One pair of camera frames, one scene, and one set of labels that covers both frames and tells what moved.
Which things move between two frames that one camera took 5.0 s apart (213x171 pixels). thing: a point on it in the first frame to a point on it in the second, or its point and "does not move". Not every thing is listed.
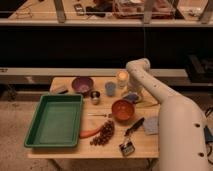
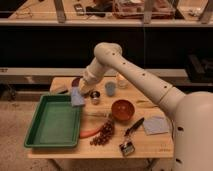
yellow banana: x=147 y=104 does not move
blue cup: x=110 y=88 does not move
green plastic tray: x=57 y=121 does not move
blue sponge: x=132 y=97 to x=77 y=99
